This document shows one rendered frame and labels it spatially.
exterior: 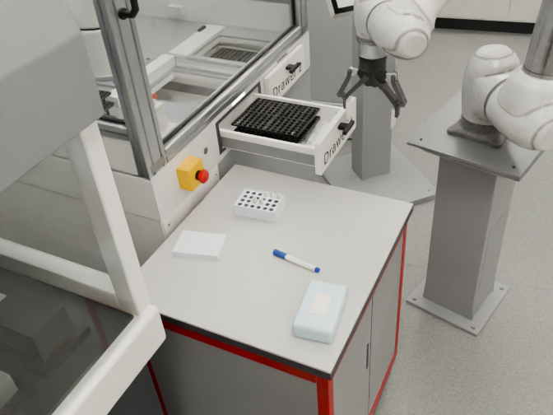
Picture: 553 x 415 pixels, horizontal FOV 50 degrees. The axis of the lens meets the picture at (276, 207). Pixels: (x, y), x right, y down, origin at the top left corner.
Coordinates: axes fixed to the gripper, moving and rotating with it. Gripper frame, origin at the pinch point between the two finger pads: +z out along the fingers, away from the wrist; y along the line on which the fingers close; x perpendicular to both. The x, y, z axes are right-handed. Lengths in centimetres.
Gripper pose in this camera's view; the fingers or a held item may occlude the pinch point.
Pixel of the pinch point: (370, 119)
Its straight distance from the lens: 178.5
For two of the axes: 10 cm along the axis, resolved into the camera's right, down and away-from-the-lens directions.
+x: -4.4, 5.8, -6.8
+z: 0.7, 7.8, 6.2
